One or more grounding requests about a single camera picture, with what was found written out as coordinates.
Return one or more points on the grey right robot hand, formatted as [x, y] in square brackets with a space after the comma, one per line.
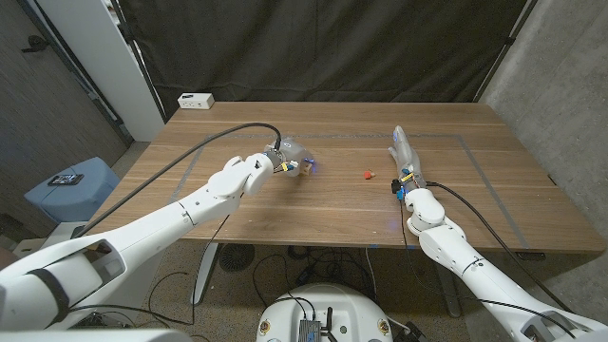
[407, 159]

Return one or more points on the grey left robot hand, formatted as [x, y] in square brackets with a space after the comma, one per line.
[297, 152]

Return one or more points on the small wooden block with holes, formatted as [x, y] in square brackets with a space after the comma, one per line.
[309, 169]

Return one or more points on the red screw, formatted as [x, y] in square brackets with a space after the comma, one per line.
[367, 175]

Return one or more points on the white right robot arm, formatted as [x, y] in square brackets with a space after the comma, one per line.
[446, 242]

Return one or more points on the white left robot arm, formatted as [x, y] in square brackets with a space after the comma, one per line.
[142, 233]

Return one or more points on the black backdrop curtain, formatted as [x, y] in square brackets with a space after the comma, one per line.
[309, 47]

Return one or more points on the white power strip box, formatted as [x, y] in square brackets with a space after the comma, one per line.
[195, 100]

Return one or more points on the black round floor fan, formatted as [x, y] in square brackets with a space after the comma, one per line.
[236, 257]

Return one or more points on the grey table leg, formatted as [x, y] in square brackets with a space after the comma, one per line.
[451, 299]

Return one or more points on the black backdrop stand pole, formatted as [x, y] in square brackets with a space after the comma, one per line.
[138, 62]
[503, 47]

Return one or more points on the white table leg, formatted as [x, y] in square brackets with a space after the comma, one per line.
[204, 280]

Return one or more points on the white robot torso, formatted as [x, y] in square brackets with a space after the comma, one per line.
[342, 309]

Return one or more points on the small grey finned box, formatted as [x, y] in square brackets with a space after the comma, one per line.
[309, 331]

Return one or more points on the blue stool with phone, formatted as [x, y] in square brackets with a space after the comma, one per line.
[71, 199]

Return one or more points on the black phone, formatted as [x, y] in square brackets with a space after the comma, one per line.
[65, 179]

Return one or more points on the white base with yellow mark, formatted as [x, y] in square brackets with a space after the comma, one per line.
[62, 230]

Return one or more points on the white wall panel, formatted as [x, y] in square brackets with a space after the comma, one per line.
[104, 62]

